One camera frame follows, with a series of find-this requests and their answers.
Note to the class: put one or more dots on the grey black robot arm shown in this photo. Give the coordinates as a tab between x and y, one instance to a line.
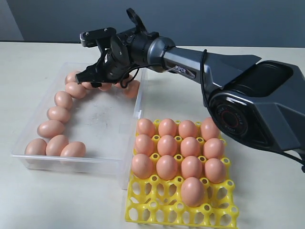
259	104

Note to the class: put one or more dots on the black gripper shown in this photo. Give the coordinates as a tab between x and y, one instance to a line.
107	70

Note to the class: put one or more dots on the yellow plastic egg tray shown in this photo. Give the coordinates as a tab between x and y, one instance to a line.
158	201

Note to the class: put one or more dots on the brown egg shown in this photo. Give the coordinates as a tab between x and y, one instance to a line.
209	130
145	127
36	147
144	145
167	145
75	90
215	170
167	167
192	192
105	87
74	149
119	85
187	128
56	145
213	148
63	99
87	85
191	166
167	127
50	128
58	113
71	77
142	166
190	147
132	89

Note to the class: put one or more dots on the clear plastic egg bin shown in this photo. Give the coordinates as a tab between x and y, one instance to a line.
104	121

